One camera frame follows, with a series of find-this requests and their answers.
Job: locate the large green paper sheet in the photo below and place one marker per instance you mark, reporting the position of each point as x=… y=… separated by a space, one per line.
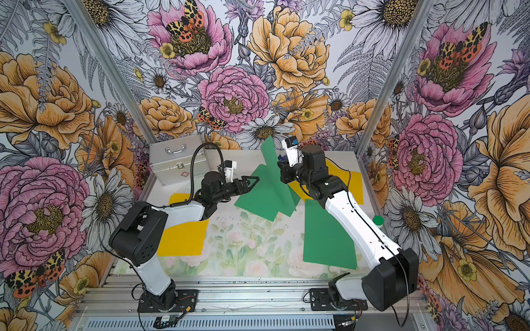
x=325 y=240

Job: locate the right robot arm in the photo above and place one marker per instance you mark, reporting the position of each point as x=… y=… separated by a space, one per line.
x=393 y=274

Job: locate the green cap white bottle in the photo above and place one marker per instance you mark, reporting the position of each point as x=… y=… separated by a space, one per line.
x=379 y=221

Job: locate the yellow paper sheet top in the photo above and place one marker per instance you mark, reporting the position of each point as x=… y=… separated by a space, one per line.
x=352 y=179

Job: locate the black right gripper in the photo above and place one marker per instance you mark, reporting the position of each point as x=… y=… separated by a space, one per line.
x=285 y=169

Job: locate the aluminium corner post right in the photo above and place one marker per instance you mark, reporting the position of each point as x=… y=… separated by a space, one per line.
x=412 y=35

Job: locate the aluminium rail frame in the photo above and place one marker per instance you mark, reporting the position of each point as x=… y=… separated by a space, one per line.
x=224 y=295

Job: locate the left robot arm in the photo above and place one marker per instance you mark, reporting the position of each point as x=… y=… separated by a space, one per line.
x=139 y=237

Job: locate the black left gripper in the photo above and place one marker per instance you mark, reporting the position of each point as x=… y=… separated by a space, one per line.
x=246 y=181

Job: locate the yellow paper sheet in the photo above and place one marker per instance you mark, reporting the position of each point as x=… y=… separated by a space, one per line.
x=185 y=230
x=352 y=179

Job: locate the aluminium corner post left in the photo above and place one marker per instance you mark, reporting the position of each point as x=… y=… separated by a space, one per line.
x=98 y=46

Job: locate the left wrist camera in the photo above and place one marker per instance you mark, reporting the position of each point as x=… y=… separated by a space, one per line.
x=229 y=168

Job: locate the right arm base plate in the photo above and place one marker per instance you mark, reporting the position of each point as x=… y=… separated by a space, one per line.
x=325 y=299

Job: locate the aluminium corner post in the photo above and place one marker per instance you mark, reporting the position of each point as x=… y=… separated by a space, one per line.
x=412 y=35
x=98 y=46

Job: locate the silver metal case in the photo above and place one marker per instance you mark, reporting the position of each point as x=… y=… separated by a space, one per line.
x=171 y=160

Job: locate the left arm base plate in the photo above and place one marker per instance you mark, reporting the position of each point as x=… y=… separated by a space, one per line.
x=171 y=301

